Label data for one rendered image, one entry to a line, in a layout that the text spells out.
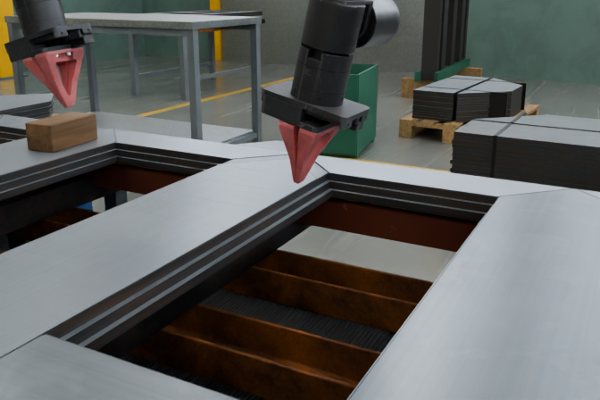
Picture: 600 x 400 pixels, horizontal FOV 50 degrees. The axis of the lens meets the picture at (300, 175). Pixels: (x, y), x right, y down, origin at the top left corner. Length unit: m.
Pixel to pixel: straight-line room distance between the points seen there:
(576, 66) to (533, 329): 8.14
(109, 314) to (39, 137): 0.64
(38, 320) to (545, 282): 0.48
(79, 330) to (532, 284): 0.43
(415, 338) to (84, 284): 0.33
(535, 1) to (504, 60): 0.79
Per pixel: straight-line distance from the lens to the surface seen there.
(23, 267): 0.74
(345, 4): 0.65
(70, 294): 0.67
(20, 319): 0.64
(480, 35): 8.85
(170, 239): 0.77
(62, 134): 1.24
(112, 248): 0.76
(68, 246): 0.78
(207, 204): 0.88
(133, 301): 0.67
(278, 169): 1.05
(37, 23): 0.91
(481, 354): 0.56
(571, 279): 0.72
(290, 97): 0.68
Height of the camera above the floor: 1.13
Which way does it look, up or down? 16 degrees down
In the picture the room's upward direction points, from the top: straight up
